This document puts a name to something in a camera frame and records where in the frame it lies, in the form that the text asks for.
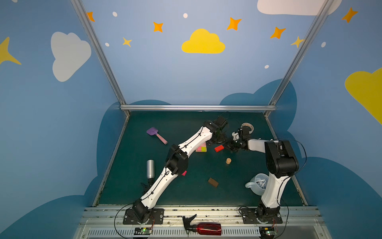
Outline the red wood block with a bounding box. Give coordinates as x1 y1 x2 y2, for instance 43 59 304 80
214 145 224 152

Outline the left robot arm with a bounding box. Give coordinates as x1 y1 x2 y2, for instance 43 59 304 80
131 117 227 223

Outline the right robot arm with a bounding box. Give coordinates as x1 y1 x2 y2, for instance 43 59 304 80
223 139 299 223

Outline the brown wood block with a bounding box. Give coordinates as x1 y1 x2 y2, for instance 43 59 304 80
208 178 219 188

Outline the white tape roll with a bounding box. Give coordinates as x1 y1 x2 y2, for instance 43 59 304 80
241 122 254 134

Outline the light blue mug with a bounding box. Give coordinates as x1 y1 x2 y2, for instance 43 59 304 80
245 173 269 196

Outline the purple pink toy spatula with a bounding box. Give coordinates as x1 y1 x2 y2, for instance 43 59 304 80
146 127 168 145

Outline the silver metal can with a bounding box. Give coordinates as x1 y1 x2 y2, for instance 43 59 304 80
146 159 155 179

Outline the black spray nozzle on table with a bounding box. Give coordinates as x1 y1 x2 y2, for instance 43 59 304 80
141 178 155 194

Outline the red spray bottle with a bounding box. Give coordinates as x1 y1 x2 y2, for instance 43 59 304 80
182 214 222 236

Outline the right controller board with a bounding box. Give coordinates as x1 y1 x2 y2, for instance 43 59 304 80
259 227 276 239

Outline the controller board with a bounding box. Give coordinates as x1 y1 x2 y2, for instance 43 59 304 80
259 227 276 239
134 228 153 236

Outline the left controller board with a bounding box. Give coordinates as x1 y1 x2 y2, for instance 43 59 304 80
134 228 153 236

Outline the aluminium frame rail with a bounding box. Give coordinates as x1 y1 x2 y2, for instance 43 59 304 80
120 104 277 112

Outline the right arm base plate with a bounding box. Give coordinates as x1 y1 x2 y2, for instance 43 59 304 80
239 207 283 224

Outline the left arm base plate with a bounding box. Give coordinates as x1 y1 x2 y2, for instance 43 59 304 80
122 208 164 225

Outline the aluminium corner post left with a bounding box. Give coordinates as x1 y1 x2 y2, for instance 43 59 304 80
70 0 126 107

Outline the aluminium corner post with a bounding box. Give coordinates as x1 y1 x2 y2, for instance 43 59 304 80
264 0 334 119
70 0 126 107

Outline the aluminium corner post right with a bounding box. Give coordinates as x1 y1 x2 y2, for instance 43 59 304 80
264 0 334 119

